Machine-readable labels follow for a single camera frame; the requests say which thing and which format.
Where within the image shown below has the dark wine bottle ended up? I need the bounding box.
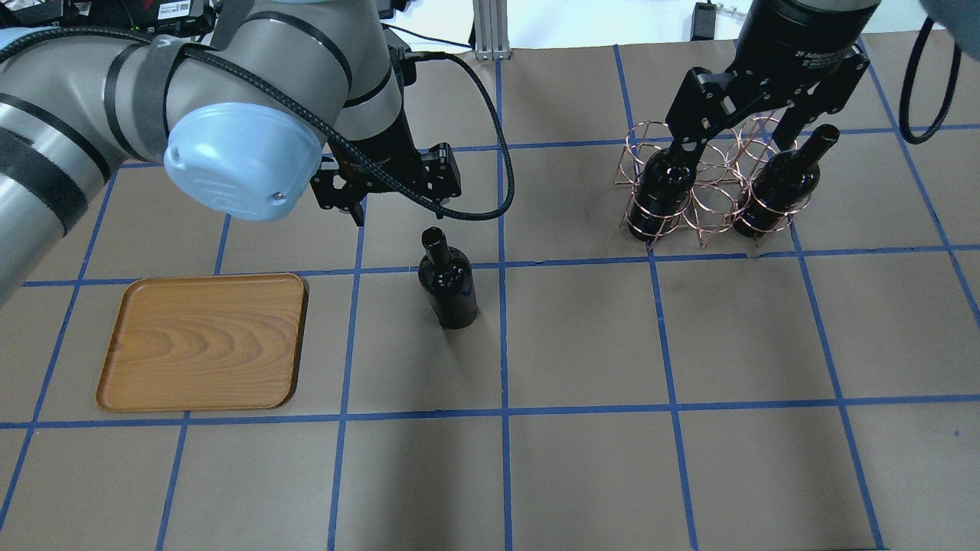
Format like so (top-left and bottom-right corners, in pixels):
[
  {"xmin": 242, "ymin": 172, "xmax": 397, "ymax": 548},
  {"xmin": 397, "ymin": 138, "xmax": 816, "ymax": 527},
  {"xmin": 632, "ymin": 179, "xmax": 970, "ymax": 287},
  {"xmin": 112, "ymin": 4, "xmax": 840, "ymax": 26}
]
[
  {"xmin": 419, "ymin": 227, "xmax": 479, "ymax": 329},
  {"xmin": 626, "ymin": 146, "xmax": 697, "ymax": 242},
  {"xmin": 733, "ymin": 123, "xmax": 840, "ymax": 240}
]

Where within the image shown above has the copper wire bottle basket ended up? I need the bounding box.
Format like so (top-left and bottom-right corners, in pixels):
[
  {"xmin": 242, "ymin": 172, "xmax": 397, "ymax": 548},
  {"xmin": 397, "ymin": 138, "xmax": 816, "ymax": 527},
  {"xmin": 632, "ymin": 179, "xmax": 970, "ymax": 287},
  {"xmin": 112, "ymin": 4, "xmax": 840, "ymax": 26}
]
[{"xmin": 613, "ymin": 112, "xmax": 812, "ymax": 248}]

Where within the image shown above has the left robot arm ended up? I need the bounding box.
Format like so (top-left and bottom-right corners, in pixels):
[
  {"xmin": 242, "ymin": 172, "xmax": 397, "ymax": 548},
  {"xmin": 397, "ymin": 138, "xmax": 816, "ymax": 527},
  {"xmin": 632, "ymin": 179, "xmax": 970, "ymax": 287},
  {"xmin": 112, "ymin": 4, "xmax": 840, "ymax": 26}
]
[{"xmin": 2, "ymin": 1, "xmax": 461, "ymax": 302}]

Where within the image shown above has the wooden serving tray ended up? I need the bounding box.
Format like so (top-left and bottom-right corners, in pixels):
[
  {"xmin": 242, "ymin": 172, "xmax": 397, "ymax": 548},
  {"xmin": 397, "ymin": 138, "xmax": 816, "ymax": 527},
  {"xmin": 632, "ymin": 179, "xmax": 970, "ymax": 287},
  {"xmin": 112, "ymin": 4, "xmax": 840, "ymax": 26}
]
[{"xmin": 95, "ymin": 273, "xmax": 308, "ymax": 412}]

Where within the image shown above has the black power adapter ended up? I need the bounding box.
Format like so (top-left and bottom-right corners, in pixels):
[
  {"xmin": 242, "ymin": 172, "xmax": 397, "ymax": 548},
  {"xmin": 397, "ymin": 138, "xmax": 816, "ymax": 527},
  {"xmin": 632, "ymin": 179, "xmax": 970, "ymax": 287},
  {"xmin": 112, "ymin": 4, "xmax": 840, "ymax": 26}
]
[{"xmin": 689, "ymin": 1, "xmax": 718, "ymax": 41}]

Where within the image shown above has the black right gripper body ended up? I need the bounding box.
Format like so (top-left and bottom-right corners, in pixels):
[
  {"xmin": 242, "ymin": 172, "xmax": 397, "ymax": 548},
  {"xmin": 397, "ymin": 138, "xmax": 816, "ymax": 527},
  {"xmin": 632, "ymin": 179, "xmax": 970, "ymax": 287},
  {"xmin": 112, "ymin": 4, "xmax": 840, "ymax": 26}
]
[{"xmin": 668, "ymin": 1, "xmax": 871, "ymax": 128}]

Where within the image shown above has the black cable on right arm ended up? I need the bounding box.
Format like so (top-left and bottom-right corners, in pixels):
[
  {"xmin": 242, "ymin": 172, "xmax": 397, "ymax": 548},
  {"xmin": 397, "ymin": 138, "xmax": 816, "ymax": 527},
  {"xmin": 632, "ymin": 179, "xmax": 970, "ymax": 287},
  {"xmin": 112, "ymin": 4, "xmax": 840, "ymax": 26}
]
[{"xmin": 898, "ymin": 15, "xmax": 962, "ymax": 145}]

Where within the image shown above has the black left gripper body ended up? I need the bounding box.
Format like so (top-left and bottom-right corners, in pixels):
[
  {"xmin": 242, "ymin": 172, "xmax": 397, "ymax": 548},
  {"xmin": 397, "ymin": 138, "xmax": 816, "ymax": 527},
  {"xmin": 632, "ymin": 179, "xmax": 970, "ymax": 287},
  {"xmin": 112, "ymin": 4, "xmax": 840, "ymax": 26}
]
[{"xmin": 310, "ymin": 46, "xmax": 462, "ymax": 215}]

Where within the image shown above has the aluminium frame post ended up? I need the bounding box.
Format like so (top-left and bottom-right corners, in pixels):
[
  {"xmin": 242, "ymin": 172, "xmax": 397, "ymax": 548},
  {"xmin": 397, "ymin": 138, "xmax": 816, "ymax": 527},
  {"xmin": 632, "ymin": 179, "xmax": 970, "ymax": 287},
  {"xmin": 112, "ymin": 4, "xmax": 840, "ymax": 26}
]
[{"xmin": 472, "ymin": 0, "xmax": 512, "ymax": 60}]

